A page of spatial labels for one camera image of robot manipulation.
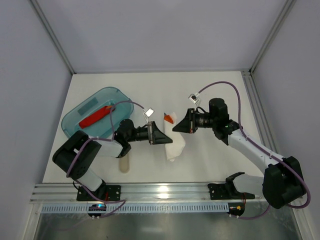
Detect red flat plastic object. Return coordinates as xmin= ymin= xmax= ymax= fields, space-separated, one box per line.
xmin=78 ymin=105 xmax=113 ymax=129

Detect aluminium front rail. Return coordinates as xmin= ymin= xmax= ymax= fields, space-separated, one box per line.
xmin=30 ymin=182 xmax=263 ymax=204

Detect orange plastic spoon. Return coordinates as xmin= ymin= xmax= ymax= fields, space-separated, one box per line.
xmin=163 ymin=114 xmax=175 ymax=124

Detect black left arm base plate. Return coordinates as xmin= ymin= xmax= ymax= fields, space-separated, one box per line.
xmin=76 ymin=181 xmax=122 ymax=202

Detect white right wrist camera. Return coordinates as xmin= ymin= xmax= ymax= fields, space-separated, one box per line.
xmin=188 ymin=92 xmax=201 ymax=105

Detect white paper napkin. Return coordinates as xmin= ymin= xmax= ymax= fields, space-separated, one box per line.
xmin=164 ymin=112 xmax=186 ymax=162

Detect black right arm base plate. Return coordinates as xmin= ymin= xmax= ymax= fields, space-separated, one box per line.
xmin=207 ymin=172 xmax=255 ymax=200

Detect aluminium right side rail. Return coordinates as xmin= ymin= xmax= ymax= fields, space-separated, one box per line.
xmin=241 ymin=69 xmax=279 ymax=153

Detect slotted cable duct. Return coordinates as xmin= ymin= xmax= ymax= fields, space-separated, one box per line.
xmin=41 ymin=202 xmax=229 ymax=214

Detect teal translucent plastic bin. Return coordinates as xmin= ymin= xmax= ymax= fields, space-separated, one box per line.
xmin=61 ymin=87 xmax=134 ymax=138

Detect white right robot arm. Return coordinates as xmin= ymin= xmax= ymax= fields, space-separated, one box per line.
xmin=172 ymin=98 xmax=307 ymax=209

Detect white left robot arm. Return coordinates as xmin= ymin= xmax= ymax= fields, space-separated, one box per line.
xmin=52 ymin=119 xmax=173 ymax=202

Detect aluminium rail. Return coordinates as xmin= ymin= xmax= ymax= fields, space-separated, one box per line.
xmin=241 ymin=69 xmax=279 ymax=153
xmin=30 ymin=182 xmax=263 ymax=204

